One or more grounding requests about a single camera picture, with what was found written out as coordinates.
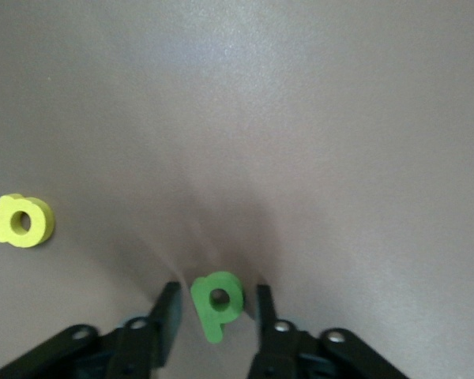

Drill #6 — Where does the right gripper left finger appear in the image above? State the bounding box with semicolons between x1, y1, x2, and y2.
0;280;183;379

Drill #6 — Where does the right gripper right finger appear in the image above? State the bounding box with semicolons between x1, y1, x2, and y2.
248;283;412;379

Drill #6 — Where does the green foam letter p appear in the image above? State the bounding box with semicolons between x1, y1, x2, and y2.
190;270;246;345

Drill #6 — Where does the yellow foam letter a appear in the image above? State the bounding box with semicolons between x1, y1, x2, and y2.
0;193;57;250

